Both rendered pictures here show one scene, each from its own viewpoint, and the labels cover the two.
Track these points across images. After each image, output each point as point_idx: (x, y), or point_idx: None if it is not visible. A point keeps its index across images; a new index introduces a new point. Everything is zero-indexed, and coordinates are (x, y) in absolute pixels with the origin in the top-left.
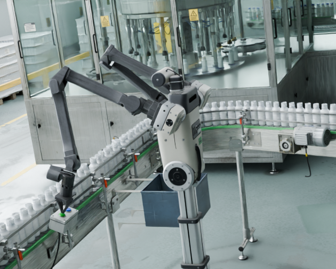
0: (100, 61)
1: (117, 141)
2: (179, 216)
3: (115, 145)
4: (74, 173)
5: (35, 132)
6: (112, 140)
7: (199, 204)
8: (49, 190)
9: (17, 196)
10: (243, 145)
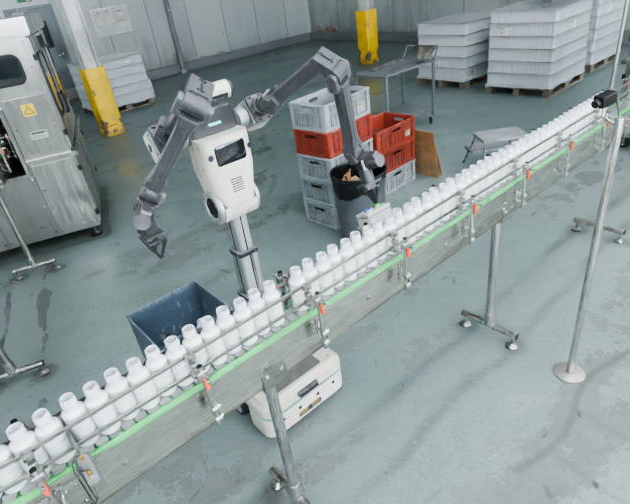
0: (209, 107)
1: (174, 337)
2: (252, 248)
3: (191, 328)
4: (321, 253)
5: None
6: (96, 473)
7: (179, 315)
8: (374, 223)
9: None
10: None
